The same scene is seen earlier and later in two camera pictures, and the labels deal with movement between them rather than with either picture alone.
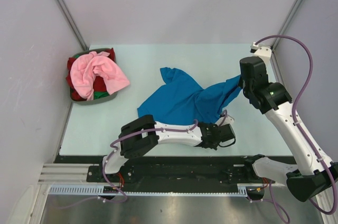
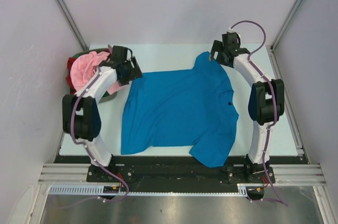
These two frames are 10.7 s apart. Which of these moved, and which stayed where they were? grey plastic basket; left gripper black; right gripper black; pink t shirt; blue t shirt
Moved: left gripper black; right gripper black; blue t shirt
Stayed: grey plastic basket; pink t shirt
